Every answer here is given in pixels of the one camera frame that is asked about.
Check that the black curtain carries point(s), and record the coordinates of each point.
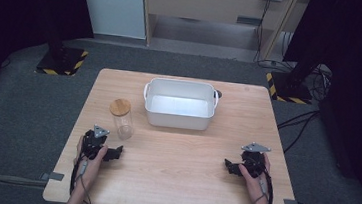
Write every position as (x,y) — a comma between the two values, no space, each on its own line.
(358,82)
(19,16)

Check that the person's left hand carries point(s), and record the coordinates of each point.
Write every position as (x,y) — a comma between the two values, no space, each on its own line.
(90,170)

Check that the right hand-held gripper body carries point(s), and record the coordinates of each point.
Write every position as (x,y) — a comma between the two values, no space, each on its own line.
(254,161)

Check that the small dark round knob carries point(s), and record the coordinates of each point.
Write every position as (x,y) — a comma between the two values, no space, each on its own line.
(219,94)

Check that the black stand with striped base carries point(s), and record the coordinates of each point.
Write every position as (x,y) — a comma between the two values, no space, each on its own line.
(61,62)
(289,89)

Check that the white panel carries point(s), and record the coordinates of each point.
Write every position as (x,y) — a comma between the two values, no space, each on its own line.
(114,5)

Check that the person's right hand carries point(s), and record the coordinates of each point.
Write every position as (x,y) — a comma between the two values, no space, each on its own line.
(256,188)

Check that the glass jar with wooden lid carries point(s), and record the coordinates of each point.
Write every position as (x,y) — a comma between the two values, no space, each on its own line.
(122,120)

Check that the white plastic basin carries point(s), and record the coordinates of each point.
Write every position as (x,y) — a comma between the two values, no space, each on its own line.
(179,112)

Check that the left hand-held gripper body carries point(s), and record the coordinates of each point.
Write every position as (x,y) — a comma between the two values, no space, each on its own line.
(92,144)

